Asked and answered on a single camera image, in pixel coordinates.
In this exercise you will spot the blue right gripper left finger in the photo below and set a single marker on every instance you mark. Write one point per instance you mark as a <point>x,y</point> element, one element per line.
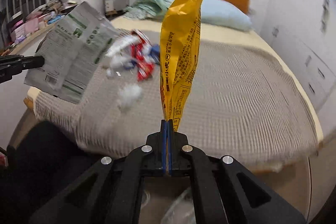
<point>163,132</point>

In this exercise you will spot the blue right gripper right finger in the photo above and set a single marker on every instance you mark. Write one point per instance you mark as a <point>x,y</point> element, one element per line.
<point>170,131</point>

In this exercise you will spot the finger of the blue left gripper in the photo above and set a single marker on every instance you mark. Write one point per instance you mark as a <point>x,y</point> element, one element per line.
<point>32,62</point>

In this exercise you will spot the clear plastic wrap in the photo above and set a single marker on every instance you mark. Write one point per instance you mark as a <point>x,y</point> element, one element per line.
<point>129,95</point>

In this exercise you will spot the green white snack bag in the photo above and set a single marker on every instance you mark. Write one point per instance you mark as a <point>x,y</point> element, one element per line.
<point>72,51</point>

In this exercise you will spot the yellow snack bag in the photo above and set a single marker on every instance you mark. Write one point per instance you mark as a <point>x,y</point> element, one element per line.
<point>179,53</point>

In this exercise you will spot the clear trash bag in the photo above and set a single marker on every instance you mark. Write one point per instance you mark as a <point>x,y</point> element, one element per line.
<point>161,208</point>

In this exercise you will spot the pink gift bag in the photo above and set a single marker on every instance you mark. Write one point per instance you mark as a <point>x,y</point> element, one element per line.
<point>31,26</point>

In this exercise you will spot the blue snack wrapper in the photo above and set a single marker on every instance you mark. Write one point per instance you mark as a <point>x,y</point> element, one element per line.
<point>155,53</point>

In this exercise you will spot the brown checkered blanket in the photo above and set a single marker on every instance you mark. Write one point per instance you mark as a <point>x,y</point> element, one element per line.
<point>242,103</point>

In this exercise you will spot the red snack wrapper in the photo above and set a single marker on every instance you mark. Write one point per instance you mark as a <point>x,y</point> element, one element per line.
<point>140,53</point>

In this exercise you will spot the person's black trouser leg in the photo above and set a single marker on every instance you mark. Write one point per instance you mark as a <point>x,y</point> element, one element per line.
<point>44,164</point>

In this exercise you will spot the yellow bed sheet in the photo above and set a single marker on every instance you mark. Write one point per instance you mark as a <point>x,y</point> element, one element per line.
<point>228,36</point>

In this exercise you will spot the green floral quilt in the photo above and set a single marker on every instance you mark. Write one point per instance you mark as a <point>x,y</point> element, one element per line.
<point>148,9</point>

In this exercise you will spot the light blue pillow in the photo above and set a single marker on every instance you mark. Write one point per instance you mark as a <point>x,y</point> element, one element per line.
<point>225,14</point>

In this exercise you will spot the white built-in wardrobe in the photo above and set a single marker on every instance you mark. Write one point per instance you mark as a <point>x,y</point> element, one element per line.
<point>300,33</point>

